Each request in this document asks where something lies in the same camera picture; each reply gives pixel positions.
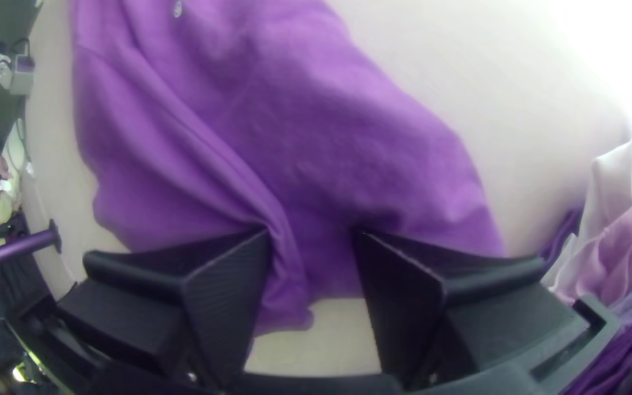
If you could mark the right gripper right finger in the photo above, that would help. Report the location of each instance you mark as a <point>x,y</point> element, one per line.
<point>415,307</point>

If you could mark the heap of clothes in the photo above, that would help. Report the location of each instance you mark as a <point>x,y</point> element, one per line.
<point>623,247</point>

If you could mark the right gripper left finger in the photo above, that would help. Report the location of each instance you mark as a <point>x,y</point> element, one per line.
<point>212,307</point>

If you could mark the black t-shirt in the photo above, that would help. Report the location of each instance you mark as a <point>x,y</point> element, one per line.
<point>272,137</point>

